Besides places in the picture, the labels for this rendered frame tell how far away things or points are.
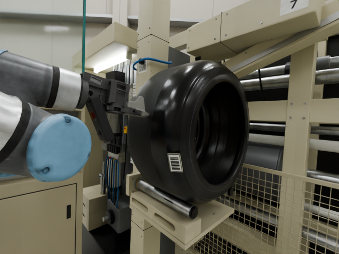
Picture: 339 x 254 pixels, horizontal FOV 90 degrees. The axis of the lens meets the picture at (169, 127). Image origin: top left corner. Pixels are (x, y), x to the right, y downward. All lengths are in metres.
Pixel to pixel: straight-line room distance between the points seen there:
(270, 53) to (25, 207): 1.39
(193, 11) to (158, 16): 3.63
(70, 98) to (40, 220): 0.85
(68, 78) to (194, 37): 0.85
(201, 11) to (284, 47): 3.79
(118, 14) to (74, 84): 3.99
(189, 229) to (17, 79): 0.62
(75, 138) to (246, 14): 0.90
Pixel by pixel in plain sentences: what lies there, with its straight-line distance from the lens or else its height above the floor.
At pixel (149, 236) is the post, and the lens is 1.13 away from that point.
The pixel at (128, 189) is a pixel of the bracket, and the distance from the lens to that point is 0.88.
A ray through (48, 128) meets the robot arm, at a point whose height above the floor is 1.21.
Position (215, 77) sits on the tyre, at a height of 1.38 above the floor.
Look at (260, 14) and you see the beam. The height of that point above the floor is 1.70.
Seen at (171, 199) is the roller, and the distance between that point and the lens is 0.72.
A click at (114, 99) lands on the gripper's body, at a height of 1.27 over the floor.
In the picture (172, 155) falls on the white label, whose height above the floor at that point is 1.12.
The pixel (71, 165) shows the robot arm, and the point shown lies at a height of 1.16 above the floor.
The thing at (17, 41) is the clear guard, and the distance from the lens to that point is 1.10.
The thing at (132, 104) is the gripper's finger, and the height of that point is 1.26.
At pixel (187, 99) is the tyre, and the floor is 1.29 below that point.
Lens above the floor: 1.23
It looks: 3 degrees down
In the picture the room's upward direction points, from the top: 3 degrees clockwise
